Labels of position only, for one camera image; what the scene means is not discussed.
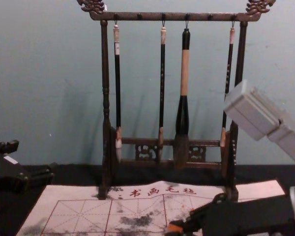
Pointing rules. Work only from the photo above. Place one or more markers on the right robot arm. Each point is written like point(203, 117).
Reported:
point(253, 115)

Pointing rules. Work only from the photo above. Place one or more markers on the dark carved wooden brush rack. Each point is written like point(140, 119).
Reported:
point(105, 98)

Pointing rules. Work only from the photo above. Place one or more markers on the white felt mat, red grid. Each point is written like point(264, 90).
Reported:
point(83, 214)

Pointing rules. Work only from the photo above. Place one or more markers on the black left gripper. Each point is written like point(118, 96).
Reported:
point(5, 175)

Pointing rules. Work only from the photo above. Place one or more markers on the black table cloth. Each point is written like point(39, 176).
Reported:
point(76, 173)

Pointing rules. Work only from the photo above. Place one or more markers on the thin black brush, pink cap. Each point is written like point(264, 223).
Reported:
point(229, 68)

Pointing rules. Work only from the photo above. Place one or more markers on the thin black brush, white label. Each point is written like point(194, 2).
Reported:
point(117, 98)

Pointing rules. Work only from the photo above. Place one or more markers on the thin black brush, pale cap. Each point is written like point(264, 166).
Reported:
point(162, 86)

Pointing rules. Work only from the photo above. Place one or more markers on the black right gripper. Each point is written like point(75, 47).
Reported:
point(248, 218)

